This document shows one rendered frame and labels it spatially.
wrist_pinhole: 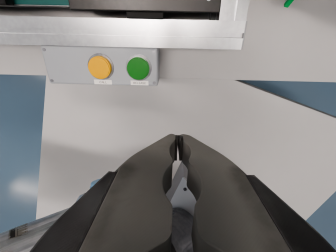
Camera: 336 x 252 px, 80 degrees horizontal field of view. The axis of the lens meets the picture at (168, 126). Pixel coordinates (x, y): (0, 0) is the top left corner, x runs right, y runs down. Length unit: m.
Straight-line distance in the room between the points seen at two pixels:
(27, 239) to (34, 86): 1.39
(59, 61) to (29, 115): 1.40
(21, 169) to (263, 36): 2.04
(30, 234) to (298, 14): 0.62
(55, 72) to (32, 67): 0.15
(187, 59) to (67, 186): 0.54
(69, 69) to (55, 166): 0.36
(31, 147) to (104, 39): 1.65
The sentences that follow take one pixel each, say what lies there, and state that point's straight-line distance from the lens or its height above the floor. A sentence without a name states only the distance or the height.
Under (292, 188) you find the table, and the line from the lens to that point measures 0.77.
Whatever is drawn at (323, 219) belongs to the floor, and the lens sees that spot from 2.63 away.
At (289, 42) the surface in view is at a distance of 0.54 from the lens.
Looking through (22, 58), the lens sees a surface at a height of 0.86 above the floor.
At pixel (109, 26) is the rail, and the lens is 0.39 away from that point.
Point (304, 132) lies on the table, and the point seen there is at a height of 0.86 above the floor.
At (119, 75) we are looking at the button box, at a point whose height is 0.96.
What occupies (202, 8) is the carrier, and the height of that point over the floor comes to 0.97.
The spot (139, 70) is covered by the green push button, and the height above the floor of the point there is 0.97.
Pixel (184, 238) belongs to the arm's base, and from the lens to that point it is 0.53.
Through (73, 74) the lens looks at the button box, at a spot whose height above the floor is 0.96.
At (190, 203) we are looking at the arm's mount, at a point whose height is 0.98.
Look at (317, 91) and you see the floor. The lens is 1.72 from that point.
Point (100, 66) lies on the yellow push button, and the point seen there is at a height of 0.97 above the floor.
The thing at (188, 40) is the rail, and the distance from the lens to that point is 0.38.
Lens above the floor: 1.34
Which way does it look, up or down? 62 degrees down
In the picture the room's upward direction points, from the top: 178 degrees counter-clockwise
